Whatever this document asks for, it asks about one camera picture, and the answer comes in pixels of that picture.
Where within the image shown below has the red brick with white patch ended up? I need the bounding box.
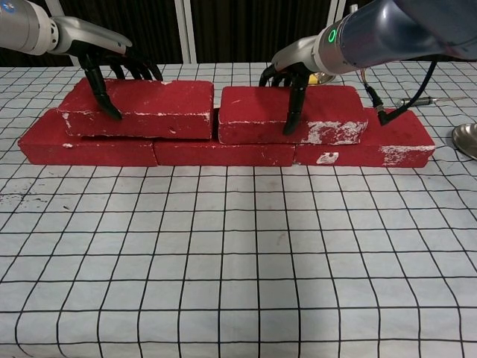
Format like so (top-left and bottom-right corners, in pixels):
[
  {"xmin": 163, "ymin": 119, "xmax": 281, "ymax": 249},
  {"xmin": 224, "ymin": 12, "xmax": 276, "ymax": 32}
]
[{"xmin": 294, "ymin": 107, "xmax": 437, "ymax": 169}]

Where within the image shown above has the plain red brick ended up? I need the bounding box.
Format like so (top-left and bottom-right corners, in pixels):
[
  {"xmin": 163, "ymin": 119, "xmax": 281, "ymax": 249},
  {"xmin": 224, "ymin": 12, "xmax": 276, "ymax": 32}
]
[
  {"xmin": 18, "ymin": 107, "xmax": 159, "ymax": 168},
  {"xmin": 153, "ymin": 107, "xmax": 297, "ymax": 167}
]

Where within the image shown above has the red brick with chipped corner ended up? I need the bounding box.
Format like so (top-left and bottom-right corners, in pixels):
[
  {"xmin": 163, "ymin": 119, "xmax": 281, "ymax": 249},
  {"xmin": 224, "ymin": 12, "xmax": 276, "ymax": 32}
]
[{"xmin": 57, "ymin": 77, "xmax": 215, "ymax": 141}]

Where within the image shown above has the red brick with white worn edge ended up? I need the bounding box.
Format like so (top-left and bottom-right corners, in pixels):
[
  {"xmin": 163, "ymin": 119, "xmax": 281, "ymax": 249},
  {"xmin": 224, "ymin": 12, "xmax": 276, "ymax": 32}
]
[{"xmin": 218, "ymin": 85, "xmax": 370, "ymax": 145}]

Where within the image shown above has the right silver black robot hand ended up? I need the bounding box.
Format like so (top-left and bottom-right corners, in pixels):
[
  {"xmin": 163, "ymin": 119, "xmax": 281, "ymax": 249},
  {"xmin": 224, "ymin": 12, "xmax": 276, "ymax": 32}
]
[{"xmin": 259, "ymin": 35, "xmax": 329, "ymax": 136}]

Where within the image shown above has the steel bowl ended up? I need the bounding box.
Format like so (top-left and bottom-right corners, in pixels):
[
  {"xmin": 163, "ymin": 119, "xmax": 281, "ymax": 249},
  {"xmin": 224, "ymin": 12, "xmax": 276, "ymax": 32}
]
[{"xmin": 309, "ymin": 71, "xmax": 336, "ymax": 86}]

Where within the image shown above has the white black checked tablecloth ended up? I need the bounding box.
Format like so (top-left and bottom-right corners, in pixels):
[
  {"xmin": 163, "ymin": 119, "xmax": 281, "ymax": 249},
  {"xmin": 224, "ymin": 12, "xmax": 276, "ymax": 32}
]
[{"xmin": 0, "ymin": 59, "xmax": 477, "ymax": 358}]

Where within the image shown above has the shallow steel plate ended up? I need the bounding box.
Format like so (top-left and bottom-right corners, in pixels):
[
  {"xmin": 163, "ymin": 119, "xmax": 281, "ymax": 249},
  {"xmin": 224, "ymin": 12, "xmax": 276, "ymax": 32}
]
[{"xmin": 451, "ymin": 124, "xmax": 477, "ymax": 161}]

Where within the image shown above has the black handled screwdriver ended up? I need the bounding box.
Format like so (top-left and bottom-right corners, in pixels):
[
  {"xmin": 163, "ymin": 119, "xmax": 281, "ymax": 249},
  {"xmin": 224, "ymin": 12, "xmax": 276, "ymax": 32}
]
[{"xmin": 398, "ymin": 95, "xmax": 467, "ymax": 107}]

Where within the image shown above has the white partition frame post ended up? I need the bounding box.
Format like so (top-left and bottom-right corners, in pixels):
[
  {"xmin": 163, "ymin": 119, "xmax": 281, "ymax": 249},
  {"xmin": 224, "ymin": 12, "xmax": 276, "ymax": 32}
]
[
  {"xmin": 174, "ymin": 0, "xmax": 198, "ymax": 63},
  {"xmin": 48, "ymin": 0, "xmax": 68, "ymax": 19}
]

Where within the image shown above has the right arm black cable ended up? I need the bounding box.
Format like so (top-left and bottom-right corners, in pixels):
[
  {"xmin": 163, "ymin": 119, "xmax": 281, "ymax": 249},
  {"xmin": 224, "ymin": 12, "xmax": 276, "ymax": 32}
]
[{"xmin": 359, "ymin": 59, "xmax": 439, "ymax": 127}]

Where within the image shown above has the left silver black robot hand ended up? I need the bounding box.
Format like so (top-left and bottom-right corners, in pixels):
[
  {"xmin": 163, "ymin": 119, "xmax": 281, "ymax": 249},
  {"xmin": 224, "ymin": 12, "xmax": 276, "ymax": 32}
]
[{"xmin": 51, "ymin": 16, "xmax": 164, "ymax": 121}]

